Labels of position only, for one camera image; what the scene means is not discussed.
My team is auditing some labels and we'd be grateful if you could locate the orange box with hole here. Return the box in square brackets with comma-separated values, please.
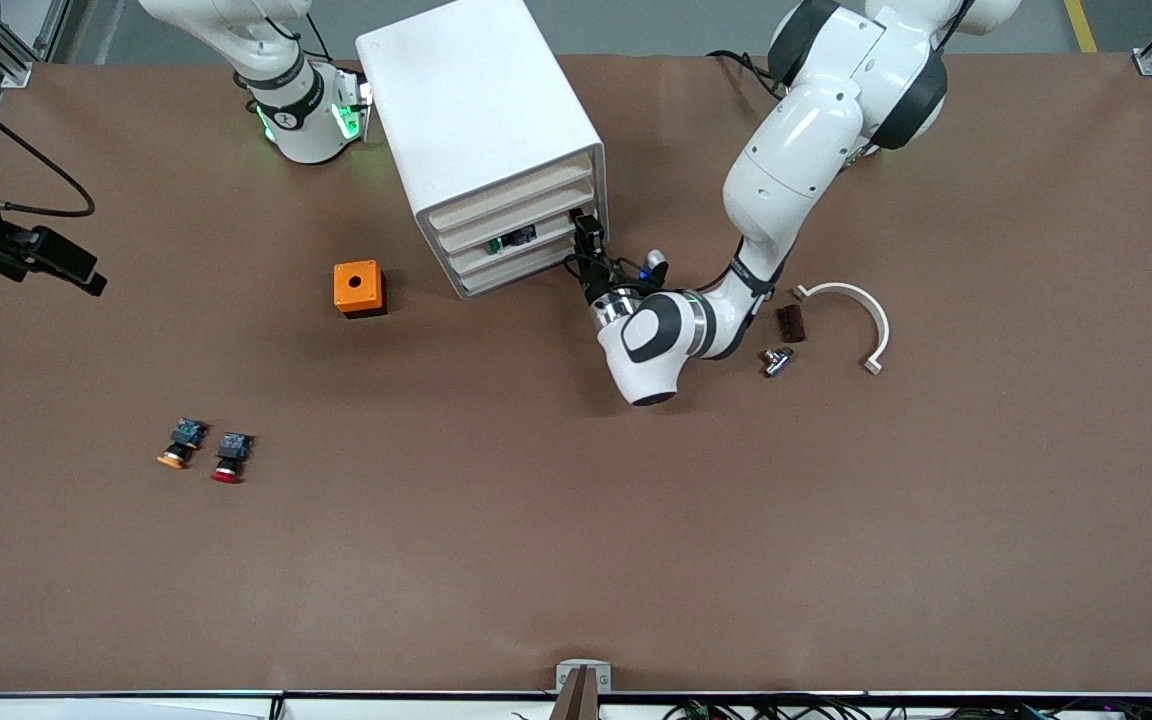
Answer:
[333, 260, 388, 319]

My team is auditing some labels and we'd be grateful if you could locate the red push button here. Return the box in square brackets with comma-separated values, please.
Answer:
[210, 431, 255, 485]

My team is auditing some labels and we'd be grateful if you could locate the white curved bracket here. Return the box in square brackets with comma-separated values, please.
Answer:
[793, 282, 891, 376]

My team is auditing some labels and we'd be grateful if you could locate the black base cable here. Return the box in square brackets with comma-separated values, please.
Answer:
[706, 48, 787, 101]

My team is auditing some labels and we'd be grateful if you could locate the yellow push button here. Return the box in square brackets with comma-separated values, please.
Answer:
[156, 417, 209, 470]

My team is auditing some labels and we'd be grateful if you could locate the black cable bundle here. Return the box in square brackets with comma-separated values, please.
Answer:
[511, 695, 1152, 720]

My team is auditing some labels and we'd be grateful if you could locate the grey metal table bracket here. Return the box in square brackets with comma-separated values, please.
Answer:
[554, 659, 613, 720]

